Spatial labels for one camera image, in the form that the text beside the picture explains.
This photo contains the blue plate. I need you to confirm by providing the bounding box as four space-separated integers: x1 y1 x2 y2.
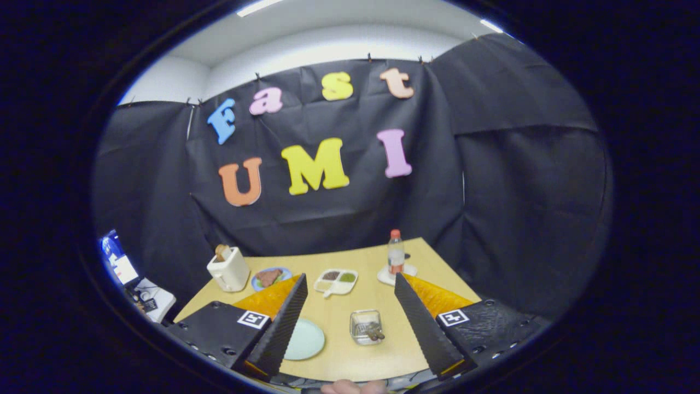
251 266 293 292

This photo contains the black backdrop cloth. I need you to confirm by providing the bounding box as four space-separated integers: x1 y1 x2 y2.
93 33 613 323

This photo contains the pale green plate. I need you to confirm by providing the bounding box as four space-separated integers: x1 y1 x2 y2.
283 318 326 361

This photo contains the white toaster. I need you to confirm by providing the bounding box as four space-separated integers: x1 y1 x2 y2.
207 247 251 292

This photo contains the metal wire basket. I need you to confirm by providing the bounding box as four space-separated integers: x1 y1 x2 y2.
350 309 385 346

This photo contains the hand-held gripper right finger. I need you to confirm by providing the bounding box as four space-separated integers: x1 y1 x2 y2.
394 273 547 381

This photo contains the large ceiling light panel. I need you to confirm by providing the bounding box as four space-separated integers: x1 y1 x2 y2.
236 0 285 17

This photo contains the white divided tray with beans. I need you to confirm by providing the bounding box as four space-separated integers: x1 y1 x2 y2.
314 268 359 298

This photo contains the clear bottle with red cap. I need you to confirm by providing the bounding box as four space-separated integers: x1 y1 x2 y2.
387 229 406 276

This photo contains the white square coaster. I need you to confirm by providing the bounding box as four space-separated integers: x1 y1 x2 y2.
377 264 418 287

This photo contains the white side desk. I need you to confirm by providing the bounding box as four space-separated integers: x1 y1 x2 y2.
129 277 177 323

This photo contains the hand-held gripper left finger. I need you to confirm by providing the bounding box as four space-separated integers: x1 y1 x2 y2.
167 274 308 379

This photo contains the computer monitor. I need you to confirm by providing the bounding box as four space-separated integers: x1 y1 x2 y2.
100 230 140 286

